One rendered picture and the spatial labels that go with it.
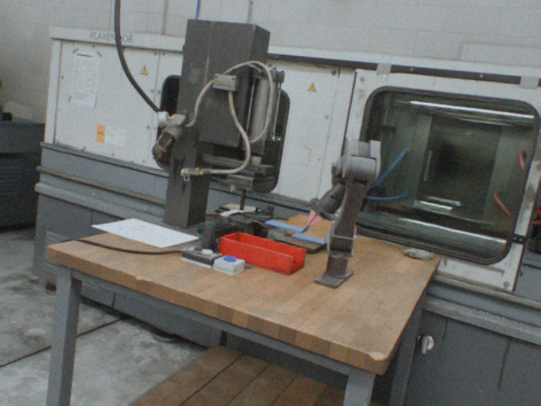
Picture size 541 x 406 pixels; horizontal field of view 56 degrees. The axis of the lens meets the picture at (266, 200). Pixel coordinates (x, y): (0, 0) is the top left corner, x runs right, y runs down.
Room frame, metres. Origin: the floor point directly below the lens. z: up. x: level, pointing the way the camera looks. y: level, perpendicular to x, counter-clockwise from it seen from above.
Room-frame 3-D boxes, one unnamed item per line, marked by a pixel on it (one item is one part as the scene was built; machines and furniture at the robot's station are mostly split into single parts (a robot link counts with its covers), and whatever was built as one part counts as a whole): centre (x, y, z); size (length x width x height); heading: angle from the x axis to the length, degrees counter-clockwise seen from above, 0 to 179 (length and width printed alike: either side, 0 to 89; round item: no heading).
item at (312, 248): (1.85, -0.16, 0.91); 0.17 x 0.16 x 0.02; 157
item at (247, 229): (1.80, 0.06, 0.94); 0.20 x 0.10 x 0.07; 157
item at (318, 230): (1.99, -0.24, 0.93); 0.25 x 0.13 x 0.08; 67
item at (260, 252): (1.56, -0.01, 0.93); 0.25 x 0.12 x 0.06; 67
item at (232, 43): (1.86, 0.18, 1.44); 0.17 x 0.13 x 0.42; 67
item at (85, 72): (3.06, 1.18, 1.41); 0.25 x 0.01 x 0.33; 63
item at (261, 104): (1.80, 0.06, 1.37); 0.11 x 0.09 x 0.30; 157
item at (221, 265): (1.42, 0.08, 0.90); 0.07 x 0.07 x 0.06; 67
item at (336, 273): (1.50, -0.24, 0.94); 0.20 x 0.07 x 0.08; 157
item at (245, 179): (1.82, 0.13, 1.22); 0.26 x 0.18 x 0.30; 67
